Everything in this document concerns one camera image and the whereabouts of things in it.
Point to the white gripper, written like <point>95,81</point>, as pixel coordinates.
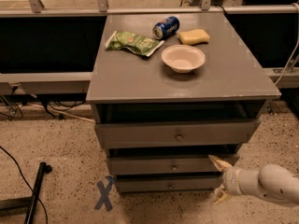
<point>231,181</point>

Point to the grey drawer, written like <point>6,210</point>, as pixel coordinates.
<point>154,165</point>
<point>154,184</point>
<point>176,134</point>

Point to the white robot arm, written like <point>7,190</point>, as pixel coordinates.
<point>272,183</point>

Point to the grey bottom drawer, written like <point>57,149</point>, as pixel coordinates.
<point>154,184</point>

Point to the grey drawer cabinet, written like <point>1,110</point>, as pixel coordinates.
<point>230,85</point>

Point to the grey top drawer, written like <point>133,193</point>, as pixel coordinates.
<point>176,134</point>

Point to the blue tape cross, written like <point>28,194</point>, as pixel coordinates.
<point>104,194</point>

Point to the white bowl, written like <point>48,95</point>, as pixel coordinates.
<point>183,58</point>

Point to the yellow sponge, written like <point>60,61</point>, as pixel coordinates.
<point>193,37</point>

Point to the green chip bag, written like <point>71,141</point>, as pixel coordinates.
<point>137,44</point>

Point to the blue soda can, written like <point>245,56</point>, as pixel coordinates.
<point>165,28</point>

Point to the black metal stand base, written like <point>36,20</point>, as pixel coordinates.
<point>26,205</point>

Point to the metal railing frame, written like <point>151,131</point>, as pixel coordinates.
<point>268,28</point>

